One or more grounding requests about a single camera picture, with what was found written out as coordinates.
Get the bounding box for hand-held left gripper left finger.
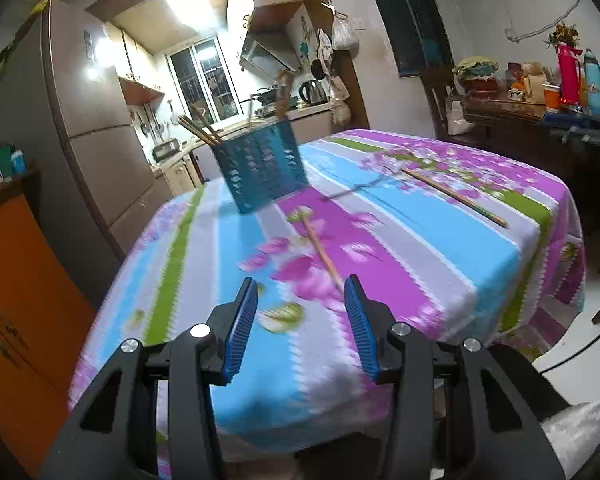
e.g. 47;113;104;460
40;277;259;480

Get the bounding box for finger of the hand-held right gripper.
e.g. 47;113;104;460
550;129;600;148
542;112;600;129

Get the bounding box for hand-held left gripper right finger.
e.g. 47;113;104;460
343;275;566;480

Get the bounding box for pale bamboo chopstick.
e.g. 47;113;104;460
304;219;345;291
401;167;508;228

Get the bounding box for blue plastic utensil basket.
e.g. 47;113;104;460
211;119;310;216

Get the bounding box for group of wooden chopsticks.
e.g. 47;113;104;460
176;114;224;147

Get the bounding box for blue water bottle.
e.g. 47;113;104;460
582;49;600;116

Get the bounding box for dark wooden side table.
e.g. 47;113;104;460
460;92;600;271

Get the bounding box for red thermos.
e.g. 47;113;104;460
556;44;583;107

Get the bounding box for floral striped tablecloth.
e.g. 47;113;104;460
67;129;588;453

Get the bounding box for yellow flower bouquet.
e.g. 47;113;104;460
544;22;581;51

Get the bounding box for wooden chair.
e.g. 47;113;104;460
420;67;468;141

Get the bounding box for metal pot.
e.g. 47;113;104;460
151;139;182;162

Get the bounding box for dark window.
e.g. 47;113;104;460
364;0;456;78

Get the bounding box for orange wooden cabinet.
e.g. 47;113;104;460
0;192;100;478

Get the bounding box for hanging cloth bags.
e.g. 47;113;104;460
312;30;353;128

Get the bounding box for gas stove with wok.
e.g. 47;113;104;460
252;87;298;113

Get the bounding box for grey refrigerator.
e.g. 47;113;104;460
0;0;175;281

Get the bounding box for electric kettle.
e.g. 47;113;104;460
299;79;328;106

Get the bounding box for white fluffy garment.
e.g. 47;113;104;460
540;385;600;480

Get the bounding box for white hanging plastic bag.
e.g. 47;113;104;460
331;14;360;52

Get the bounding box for kitchen window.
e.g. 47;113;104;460
166;37;241;121

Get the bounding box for metal range hood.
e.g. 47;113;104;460
239;30;301;76

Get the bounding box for upper kitchen cabinets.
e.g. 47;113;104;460
102;22;167;106

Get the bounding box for ceiling light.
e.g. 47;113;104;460
160;0;231;31

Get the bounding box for green plant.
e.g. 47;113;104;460
0;0;48;93

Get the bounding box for white wall cable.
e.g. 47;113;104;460
502;0;587;45

